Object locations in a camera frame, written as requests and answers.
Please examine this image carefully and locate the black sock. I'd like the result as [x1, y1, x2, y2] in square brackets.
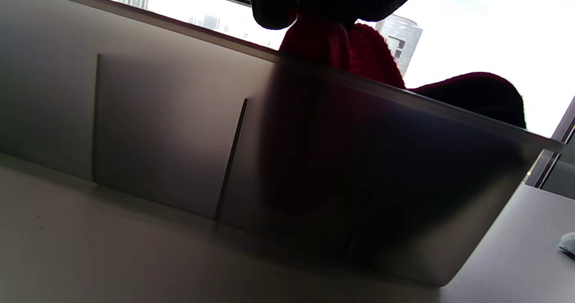
[411, 72, 527, 129]

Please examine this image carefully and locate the light blue sock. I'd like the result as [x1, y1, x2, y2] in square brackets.
[559, 232, 575, 255]

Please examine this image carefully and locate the clear plastic divided organizer box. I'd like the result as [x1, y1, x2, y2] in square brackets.
[0, 0, 565, 288]

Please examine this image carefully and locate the dark window frame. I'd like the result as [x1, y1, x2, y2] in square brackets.
[525, 96, 575, 200]

